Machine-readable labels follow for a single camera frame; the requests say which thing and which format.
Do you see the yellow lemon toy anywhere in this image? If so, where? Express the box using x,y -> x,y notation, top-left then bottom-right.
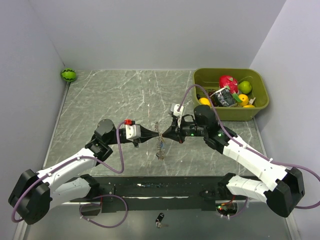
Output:
243,104 -> 255,108

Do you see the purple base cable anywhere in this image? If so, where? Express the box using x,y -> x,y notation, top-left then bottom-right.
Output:
219,197 -> 250,221
79,194 -> 129,228

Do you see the black key fob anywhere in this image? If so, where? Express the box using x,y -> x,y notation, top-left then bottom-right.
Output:
155,212 -> 169,229

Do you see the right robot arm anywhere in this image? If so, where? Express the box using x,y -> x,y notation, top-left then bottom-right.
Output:
162,104 -> 305,218

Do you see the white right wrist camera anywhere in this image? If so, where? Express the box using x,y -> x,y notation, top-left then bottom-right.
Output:
169,103 -> 184,127

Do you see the green watermelon ball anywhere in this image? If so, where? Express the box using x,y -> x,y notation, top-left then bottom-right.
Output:
60,68 -> 77,82

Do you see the red dragon fruit toy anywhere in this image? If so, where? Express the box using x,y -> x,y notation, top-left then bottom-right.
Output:
219,75 -> 239,94

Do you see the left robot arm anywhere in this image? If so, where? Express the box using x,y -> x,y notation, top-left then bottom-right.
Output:
8,119 -> 159,225

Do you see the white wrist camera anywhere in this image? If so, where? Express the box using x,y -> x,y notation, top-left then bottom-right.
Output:
169,103 -> 184,127
125,124 -> 141,141

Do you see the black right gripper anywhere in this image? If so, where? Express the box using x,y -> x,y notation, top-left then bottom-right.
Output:
162,115 -> 207,143

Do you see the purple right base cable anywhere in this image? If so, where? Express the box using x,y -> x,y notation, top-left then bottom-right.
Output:
219,197 -> 250,221

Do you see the orange fruit toy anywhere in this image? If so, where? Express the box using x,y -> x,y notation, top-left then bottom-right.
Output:
198,97 -> 212,107
238,94 -> 249,107

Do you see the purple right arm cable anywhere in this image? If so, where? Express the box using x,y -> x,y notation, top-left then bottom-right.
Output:
178,84 -> 320,210

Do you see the olive green plastic bin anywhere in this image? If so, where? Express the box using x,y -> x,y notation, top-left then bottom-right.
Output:
192,68 -> 269,121

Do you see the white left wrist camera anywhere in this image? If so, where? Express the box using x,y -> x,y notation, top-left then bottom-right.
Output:
125,124 -> 141,141

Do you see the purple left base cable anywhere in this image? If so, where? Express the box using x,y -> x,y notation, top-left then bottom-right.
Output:
79,194 -> 129,228

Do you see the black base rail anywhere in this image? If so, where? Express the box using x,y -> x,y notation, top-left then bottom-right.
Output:
69,175 -> 251,213

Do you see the green apple toy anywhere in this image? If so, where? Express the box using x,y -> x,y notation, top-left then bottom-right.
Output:
238,80 -> 253,95

